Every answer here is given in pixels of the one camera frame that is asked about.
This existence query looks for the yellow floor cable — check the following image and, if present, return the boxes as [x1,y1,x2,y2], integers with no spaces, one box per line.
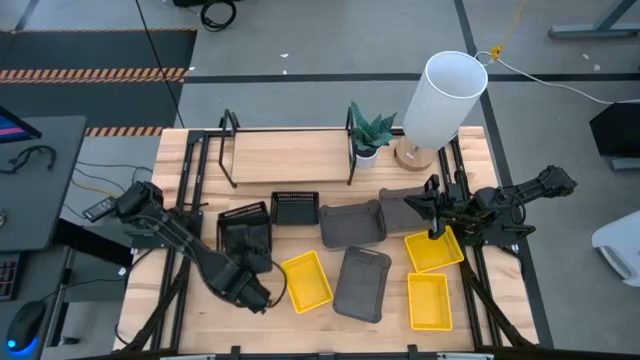
[71,175,124,199]

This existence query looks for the black aluminium rig frame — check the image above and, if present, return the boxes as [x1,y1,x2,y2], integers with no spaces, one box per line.
[113,127,542,360]

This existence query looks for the snake plant white pot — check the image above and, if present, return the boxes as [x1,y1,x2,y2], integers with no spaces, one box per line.
[347,100,399,171]

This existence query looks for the coiled black cable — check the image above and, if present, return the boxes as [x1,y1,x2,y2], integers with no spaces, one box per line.
[199,0,238,33]

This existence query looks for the black mouse blue light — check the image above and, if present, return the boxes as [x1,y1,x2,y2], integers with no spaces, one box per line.
[4,299,48,354]

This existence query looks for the white shade wooden base lamp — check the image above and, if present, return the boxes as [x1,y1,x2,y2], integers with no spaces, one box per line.
[393,50,489,173]

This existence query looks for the wooden shelf black metal frame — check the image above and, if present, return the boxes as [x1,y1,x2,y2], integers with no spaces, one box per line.
[217,108,358,190]

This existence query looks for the black power adapter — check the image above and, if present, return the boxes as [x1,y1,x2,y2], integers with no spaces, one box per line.
[81,195,119,224]

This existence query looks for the black cabinet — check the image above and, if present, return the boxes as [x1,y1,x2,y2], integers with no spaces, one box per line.
[588,101,640,159]

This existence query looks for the thin black hanging cable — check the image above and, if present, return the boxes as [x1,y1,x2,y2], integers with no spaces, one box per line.
[133,0,187,129]

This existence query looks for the black keyboard red keys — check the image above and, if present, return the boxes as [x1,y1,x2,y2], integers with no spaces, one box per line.
[0,252,22,302]

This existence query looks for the yellow plastic basket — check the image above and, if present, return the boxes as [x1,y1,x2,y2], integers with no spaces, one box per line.
[280,249,335,315]
[406,272,454,333]
[403,224,466,274]

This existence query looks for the yellow rope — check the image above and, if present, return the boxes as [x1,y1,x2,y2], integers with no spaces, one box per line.
[489,0,529,61]

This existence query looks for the white plastic object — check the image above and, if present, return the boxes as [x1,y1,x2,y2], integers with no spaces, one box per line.
[590,209,640,289]

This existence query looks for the grey metal desk foot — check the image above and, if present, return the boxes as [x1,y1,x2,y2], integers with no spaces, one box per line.
[546,0,640,41]

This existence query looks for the black looped cable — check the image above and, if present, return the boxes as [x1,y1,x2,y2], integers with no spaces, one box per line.
[0,144,58,176]

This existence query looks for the black plastic mesh basket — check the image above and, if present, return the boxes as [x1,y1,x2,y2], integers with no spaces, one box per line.
[222,222,275,275]
[270,190,321,227]
[216,200,273,236]

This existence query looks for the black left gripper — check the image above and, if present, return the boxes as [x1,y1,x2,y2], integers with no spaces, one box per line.
[218,268,274,315]

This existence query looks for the grey plastic basket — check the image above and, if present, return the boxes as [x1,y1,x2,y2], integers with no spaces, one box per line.
[332,245,393,325]
[318,199,388,251]
[378,186,432,235]

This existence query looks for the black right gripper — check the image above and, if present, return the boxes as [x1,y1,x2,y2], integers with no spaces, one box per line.
[402,173,454,242]

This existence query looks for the grey office desk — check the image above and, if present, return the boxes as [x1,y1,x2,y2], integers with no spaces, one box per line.
[0,115,89,253]

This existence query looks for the white cable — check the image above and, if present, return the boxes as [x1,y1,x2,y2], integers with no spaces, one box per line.
[473,49,640,106]

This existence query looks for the black computer monitor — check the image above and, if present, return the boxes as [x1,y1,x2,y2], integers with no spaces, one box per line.
[0,104,44,146]

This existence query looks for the black sleeved arm cable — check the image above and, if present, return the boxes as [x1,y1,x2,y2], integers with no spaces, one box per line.
[267,258,289,307]

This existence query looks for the black floor cable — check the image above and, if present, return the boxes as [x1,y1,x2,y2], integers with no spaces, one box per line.
[74,159,154,187]

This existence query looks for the black hazard-striped floor mat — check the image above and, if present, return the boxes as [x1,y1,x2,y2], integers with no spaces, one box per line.
[0,27,199,139]

